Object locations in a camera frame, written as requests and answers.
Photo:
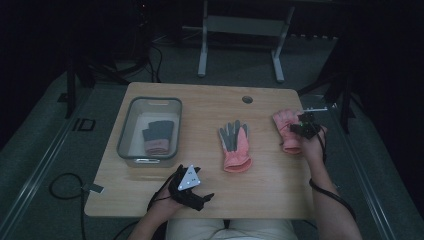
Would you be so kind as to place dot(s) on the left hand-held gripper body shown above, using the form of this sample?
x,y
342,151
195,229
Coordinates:
x,y
188,186

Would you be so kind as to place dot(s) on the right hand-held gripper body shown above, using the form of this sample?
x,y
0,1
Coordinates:
x,y
310,126

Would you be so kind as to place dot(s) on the pink glove red print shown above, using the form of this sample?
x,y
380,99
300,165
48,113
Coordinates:
x,y
287,133

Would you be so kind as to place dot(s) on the pink glove grey palm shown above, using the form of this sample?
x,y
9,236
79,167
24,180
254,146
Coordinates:
x,y
236,146

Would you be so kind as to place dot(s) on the grey plastic bin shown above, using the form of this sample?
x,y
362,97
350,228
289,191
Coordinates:
x,y
150,131

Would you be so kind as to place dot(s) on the person's right hand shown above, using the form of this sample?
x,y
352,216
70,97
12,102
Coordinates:
x,y
313,148

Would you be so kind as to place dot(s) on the person's left hand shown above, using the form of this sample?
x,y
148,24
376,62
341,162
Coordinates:
x,y
163,204

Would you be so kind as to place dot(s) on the person's light trousers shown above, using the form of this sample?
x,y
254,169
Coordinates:
x,y
230,230

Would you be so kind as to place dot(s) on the black metal stand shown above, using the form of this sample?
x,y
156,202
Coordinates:
x,y
343,93

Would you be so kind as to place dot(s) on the small grey plug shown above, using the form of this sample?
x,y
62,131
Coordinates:
x,y
94,188

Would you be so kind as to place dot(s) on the black rectangular floor marker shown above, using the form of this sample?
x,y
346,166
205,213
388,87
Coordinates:
x,y
84,124

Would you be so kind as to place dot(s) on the black tripod stand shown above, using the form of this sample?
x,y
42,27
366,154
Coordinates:
x,y
86,73

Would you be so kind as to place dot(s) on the metal floor rail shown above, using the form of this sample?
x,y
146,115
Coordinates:
x,y
366,186
43,160

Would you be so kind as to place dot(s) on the white metal desk frame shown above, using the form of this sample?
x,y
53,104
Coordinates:
x,y
240,26

